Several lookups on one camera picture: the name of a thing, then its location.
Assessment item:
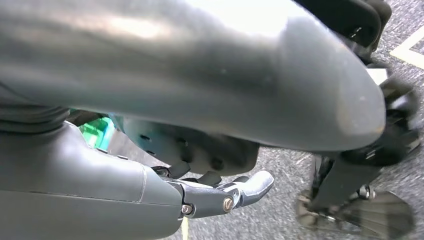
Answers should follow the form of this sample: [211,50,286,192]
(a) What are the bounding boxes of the green plastic crate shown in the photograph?
[79,117,115,150]

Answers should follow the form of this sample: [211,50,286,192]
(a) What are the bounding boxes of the dark perforated panel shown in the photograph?
[109,114,261,177]

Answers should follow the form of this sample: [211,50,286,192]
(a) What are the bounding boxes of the black robot foot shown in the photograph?
[295,189,417,237]

